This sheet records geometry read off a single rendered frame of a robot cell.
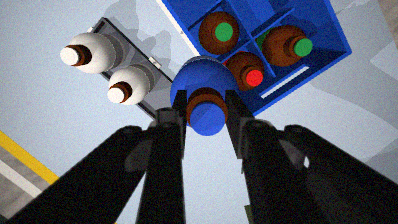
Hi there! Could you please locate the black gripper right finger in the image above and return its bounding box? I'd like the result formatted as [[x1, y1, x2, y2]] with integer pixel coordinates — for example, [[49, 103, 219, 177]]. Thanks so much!
[[225, 90, 398, 224]]

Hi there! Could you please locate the brown bottle with green cap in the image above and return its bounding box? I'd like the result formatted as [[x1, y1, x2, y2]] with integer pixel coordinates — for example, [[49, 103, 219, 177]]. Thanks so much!
[[198, 11, 240, 55], [255, 25, 312, 67]]

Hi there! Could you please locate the brown bottle with red cap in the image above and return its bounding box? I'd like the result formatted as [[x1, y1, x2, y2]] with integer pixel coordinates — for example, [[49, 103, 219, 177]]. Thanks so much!
[[222, 51, 265, 91]]

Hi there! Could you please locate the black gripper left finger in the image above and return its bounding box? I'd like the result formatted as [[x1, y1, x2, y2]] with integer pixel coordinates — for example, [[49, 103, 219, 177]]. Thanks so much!
[[4, 90, 187, 224]]

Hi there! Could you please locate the white bottle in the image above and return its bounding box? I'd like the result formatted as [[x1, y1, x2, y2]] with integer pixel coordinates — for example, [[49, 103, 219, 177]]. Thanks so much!
[[60, 33, 126, 74], [108, 63, 155, 105]]

